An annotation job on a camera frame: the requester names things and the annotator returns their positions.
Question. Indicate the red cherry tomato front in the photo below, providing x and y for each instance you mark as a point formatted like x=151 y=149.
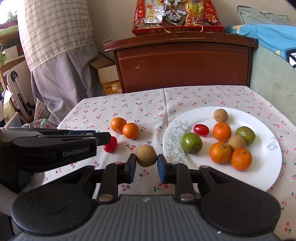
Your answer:
x=201 y=130

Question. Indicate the orange mandarin plate left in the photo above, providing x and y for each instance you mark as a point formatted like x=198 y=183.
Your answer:
x=220 y=152

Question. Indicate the brown kiwi plate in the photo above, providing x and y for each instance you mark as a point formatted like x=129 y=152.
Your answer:
x=236 y=142
x=220 y=115

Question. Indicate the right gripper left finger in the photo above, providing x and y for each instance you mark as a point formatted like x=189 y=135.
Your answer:
x=112 y=176

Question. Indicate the open cardboard box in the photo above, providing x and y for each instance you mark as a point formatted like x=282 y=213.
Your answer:
x=108 y=76

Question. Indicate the patterned folded fabric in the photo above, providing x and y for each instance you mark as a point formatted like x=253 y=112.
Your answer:
x=41 y=117

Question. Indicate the green lime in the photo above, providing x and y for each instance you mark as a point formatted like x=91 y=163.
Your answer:
x=191 y=143
x=247 y=133

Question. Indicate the brown kiwi plate top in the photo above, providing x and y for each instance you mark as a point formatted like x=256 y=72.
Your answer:
x=220 y=115

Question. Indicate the brown kiwi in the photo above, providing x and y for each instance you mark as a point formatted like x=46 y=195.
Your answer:
x=146 y=155

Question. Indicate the white plate with drawing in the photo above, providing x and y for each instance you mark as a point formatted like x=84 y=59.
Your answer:
x=265 y=150

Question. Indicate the dark wooden cabinet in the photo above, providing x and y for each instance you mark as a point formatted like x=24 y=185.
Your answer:
x=182 y=59

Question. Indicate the brown kiwi plate middle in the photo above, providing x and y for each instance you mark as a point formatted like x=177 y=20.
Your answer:
x=236 y=142

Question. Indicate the orange mandarin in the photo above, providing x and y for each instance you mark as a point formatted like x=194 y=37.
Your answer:
x=117 y=124
x=131 y=131

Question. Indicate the red cherry tomato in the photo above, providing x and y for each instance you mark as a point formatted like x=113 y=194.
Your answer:
x=109 y=148
x=201 y=130

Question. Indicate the green sofa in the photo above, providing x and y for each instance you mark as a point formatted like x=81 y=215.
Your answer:
x=272 y=76

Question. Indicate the blue cartoon blanket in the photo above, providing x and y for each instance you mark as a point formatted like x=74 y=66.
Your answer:
x=279 y=39

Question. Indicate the orange mandarin plate top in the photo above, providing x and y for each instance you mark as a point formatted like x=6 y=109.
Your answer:
x=222 y=132

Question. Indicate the red snack gift package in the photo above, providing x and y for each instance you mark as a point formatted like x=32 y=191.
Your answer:
x=152 y=17

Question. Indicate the red cherry tomato back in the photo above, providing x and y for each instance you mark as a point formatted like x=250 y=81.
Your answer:
x=109 y=148

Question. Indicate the green lime on plate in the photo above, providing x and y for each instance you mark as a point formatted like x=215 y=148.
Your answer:
x=247 y=133

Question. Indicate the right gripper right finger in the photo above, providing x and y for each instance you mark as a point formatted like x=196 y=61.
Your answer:
x=181 y=176

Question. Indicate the checked curtain cloth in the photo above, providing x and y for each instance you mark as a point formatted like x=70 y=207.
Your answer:
x=57 y=41

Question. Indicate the orange mandarin plate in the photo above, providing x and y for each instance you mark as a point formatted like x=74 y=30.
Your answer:
x=222 y=132
x=241 y=159
x=220 y=152

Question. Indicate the orange mandarin plate right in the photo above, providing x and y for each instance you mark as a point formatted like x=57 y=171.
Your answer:
x=241 y=159

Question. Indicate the white folding chair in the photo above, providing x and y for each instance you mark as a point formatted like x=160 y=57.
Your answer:
x=19 y=82

